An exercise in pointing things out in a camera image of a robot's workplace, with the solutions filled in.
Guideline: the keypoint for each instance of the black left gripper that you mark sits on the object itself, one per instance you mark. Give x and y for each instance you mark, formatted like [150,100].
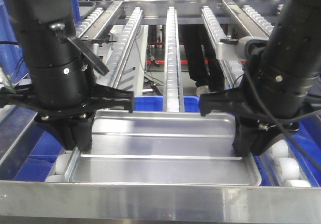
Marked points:
[71,126]

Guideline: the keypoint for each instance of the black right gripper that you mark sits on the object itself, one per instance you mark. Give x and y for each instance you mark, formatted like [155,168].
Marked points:
[255,130]

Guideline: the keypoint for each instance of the silver ribbed metal tray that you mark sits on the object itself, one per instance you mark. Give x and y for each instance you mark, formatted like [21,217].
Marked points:
[159,148]

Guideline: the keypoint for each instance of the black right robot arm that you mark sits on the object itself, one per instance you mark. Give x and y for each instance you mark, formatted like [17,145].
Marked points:
[276,80]

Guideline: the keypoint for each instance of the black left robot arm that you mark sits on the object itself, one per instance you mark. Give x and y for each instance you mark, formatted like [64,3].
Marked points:
[25,12]

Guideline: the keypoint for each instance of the grey tray far left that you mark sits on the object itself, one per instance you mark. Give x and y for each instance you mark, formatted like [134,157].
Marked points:
[86,8]

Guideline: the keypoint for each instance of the left centre roller track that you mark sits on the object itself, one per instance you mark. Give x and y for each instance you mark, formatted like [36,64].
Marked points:
[123,45]

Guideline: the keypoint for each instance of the lower left blue bin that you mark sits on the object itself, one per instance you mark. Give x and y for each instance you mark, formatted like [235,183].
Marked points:
[41,159]

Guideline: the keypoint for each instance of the lower centre blue bin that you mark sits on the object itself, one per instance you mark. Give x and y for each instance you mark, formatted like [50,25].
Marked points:
[155,103]

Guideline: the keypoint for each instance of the lower right blue bin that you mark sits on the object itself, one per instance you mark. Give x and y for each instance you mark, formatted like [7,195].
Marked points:
[308,136]

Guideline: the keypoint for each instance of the person in black clothes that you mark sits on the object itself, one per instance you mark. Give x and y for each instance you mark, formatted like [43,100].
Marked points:
[203,65]

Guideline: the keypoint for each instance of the far left roller track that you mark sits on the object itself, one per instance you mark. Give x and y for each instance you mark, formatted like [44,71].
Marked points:
[89,21]

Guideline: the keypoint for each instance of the far right roller track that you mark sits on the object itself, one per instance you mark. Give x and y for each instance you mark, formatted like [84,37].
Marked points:
[258,19]

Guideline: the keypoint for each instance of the front steel shelf rail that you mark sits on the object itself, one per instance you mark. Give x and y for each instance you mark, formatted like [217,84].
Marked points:
[164,203]

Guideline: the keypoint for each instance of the left steel divider rail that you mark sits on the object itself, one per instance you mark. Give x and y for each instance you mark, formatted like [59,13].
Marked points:
[100,25]

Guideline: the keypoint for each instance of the steel divider rail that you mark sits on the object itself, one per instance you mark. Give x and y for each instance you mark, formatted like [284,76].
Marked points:
[244,24]
[100,25]

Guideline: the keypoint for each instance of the right steel divider rail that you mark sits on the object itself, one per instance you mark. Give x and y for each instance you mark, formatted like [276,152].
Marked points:
[244,24]

